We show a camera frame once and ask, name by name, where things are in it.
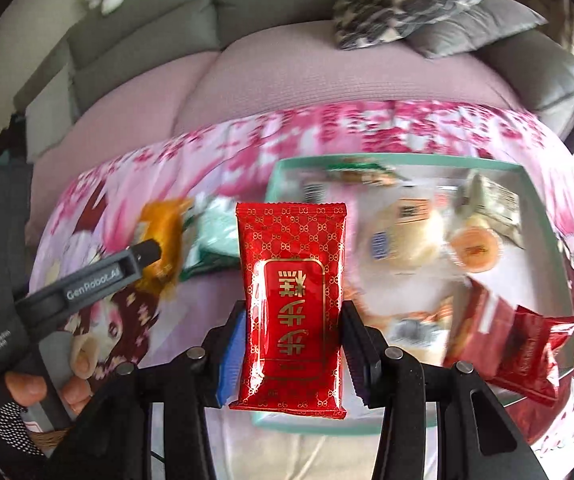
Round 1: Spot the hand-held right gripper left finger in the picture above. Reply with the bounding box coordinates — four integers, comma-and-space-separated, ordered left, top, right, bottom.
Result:
49, 300, 248, 480

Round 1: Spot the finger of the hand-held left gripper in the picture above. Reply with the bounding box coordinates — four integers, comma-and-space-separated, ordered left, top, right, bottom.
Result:
127, 240, 164, 272

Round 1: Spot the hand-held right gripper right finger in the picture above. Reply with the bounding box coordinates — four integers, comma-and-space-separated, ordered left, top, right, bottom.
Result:
341, 300, 550, 480

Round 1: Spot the orange clear snack packet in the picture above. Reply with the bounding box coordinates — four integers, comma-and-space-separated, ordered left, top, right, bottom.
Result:
134, 198, 196, 302

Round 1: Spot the beige barcode snack packet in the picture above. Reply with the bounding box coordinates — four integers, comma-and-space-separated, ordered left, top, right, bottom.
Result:
367, 299, 457, 363

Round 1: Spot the teal rimmed white tray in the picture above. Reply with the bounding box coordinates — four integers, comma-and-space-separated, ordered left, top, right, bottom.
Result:
249, 155, 574, 433

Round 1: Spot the red gold patterned packet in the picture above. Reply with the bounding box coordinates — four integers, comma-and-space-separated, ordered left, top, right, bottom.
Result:
228, 202, 350, 419

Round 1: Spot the round white bun packet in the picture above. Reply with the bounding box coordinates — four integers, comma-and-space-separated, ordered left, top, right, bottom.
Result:
356, 197, 449, 277

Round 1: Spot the dark red snack packet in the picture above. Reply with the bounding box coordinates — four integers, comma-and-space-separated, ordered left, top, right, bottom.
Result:
487, 304, 574, 409

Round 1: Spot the cream green snack packet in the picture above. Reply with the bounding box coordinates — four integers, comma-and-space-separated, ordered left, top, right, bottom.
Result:
454, 172, 526, 250

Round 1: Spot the person's left hand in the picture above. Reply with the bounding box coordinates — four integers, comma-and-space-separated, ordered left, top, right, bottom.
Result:
0, 374, 92, 458

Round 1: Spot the green white snack packet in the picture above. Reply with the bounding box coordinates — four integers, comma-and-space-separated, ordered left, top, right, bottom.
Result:
181, 196, 242, 282

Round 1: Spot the red beige snack packet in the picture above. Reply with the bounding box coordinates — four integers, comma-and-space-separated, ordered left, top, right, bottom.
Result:
442, 280, 514, 363

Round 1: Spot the printed blanket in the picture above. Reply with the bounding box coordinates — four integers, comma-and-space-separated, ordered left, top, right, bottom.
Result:
24, 100, 574, 480

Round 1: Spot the pink textured sofa seat pad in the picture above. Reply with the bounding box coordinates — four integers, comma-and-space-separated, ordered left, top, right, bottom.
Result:
27, 50, 218, 241
174, 15, 533, 136

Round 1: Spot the small jelly cup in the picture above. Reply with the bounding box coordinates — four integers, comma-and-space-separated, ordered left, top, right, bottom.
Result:
446, 225, 504, 274

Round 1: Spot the clear biscuit packet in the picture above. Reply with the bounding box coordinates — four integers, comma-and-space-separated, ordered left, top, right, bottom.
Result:
294, 169, 340, 205

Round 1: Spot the green brown snack packet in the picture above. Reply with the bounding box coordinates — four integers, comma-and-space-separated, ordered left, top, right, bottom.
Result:
326, 156, 412, 187

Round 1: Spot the grey sofa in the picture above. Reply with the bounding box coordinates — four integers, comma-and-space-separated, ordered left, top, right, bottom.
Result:
0, 0, 574, 171

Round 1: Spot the grey pillow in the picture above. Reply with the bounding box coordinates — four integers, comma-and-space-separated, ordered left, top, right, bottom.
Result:
409, 0, 548, 59

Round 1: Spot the black white patterned pillow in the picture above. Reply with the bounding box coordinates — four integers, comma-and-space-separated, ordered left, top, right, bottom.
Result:
332, 0, 505, 51

